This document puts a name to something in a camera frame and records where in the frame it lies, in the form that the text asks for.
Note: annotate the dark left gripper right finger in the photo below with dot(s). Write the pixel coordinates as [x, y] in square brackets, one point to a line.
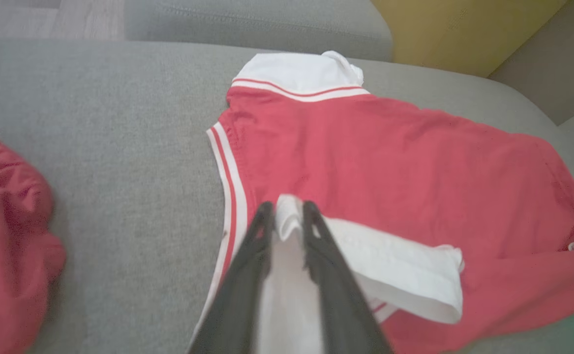
[338, 295]

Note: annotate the red shorts with white stripe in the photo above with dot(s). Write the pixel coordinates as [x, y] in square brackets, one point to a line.
[6, 236]

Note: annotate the red jersey with white trim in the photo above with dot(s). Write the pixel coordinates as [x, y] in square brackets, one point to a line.
[390, 162]

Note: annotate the yellow cushion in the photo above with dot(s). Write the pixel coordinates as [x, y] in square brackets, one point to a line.
[459, 32]

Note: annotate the grey sofa armrest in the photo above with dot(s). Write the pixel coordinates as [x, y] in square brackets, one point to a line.
[557, 64]

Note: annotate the grey sofa cushion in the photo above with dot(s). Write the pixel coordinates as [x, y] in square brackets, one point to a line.
[267, 24]

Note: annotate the grey sofa seat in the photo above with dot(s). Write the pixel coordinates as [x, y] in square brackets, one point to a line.
[119, 172]

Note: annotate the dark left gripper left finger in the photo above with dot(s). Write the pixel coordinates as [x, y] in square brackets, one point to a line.
[237, 295]

